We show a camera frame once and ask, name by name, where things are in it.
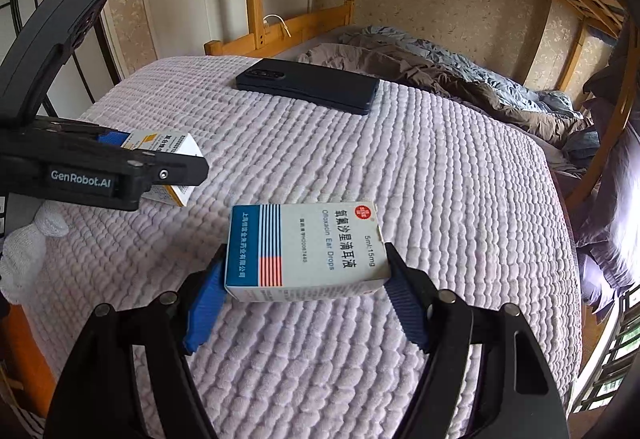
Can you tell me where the person's left hand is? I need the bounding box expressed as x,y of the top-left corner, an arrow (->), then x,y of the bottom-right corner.
0,201 -> 70,305

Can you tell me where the white blue medicine box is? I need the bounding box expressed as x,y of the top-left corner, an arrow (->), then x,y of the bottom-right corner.
223,200 -> 392,304

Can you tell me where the grey brown duvet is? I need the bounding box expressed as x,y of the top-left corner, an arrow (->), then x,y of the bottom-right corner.
297,26 -> 601,174

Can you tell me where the striped rug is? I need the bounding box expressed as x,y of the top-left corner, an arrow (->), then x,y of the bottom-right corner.
0,396 -> 48,439

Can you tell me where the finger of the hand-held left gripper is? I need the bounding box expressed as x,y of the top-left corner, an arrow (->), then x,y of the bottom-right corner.
117,154 -> 210,212
37,116 -> 131,150

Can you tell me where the light purple quilted blanket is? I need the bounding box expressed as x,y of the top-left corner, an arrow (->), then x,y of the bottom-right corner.
25,56 -> 583,439

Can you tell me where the window with railing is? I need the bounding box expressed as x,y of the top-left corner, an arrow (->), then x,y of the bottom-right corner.
570,286 -> 640,415

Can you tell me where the purple cloth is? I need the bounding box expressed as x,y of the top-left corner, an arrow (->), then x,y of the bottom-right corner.
575,69 -> 640,315

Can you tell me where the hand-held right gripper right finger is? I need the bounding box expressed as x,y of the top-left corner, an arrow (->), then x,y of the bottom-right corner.
385,243 -> 571,439

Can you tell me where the white cable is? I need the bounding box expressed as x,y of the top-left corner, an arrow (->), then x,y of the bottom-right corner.
262,14 -> 292,40

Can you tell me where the black smartphone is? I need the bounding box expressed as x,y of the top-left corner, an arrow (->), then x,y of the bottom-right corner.
235,58 -> 381,116

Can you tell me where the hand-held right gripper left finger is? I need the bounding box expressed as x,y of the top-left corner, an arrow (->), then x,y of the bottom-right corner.
45,244 -> 229,439

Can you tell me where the white yellow medicine box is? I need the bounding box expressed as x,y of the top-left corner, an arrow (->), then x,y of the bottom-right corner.
119,129 -> 205,208

